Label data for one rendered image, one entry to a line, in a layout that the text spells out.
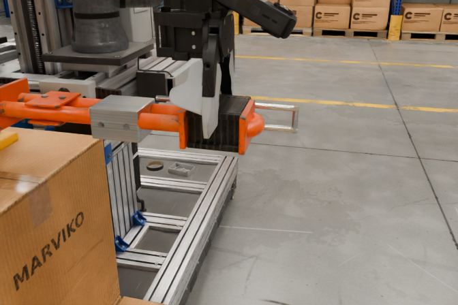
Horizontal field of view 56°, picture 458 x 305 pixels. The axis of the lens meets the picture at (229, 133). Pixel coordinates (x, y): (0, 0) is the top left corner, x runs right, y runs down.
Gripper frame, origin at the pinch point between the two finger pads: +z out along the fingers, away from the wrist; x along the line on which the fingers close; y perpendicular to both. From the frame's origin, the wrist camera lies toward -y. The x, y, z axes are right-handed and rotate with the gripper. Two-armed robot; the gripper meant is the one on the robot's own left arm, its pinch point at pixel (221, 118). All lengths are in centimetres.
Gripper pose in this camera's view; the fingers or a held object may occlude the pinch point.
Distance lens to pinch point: 56.5
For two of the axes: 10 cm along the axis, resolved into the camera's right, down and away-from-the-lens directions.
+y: -9.8, -0.8, 2.0
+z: 0.0, 9.2, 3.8
